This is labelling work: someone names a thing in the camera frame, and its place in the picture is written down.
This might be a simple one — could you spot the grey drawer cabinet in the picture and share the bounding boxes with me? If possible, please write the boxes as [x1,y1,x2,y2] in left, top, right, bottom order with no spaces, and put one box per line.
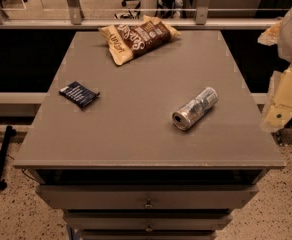
[15,31,285,240]

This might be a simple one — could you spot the dark blue rxbar wrapper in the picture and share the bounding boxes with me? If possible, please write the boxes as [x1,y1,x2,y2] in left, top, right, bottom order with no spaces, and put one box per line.
[59,81,100,108]

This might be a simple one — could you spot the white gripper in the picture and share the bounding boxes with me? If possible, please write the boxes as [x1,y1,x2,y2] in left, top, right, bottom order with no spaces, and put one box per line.
[257,7,292,133]

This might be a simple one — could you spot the top grey drawer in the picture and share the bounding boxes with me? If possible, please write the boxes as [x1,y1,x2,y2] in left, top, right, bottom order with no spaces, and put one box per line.
[36,185,258,210]

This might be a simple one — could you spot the grey drawer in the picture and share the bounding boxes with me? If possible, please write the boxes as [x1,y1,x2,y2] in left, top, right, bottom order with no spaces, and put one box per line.
[36,185,258,210]
[64,212,232,231]

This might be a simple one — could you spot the black stand leg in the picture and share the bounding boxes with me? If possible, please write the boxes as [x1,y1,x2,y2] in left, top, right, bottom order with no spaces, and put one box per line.
[0,126,17,190]

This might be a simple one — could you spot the brown sunchips bag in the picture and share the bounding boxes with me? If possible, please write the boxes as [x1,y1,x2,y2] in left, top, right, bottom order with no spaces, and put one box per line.
[98,15,181,66]

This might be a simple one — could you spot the silver drink can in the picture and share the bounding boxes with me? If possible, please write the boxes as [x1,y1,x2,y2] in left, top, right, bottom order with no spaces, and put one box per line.
[172,87,219,130]

